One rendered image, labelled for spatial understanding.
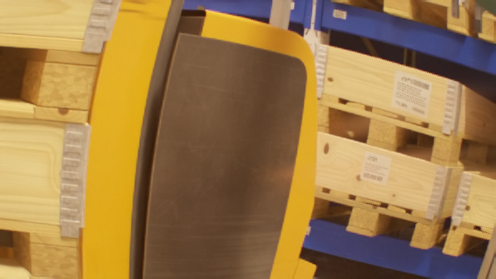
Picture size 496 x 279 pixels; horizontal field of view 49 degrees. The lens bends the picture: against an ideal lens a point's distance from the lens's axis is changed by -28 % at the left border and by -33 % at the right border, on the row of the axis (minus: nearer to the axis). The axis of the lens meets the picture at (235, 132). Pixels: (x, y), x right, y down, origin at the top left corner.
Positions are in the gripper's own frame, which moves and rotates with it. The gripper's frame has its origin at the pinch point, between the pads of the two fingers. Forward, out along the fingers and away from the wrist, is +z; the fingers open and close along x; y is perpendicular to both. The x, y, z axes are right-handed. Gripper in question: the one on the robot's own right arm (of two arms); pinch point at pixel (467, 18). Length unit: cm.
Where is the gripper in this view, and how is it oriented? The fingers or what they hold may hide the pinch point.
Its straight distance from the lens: 157.6
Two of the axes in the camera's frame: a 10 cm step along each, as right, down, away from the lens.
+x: 8.5, 1.2, 5.1
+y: 4.9, 1.6, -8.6
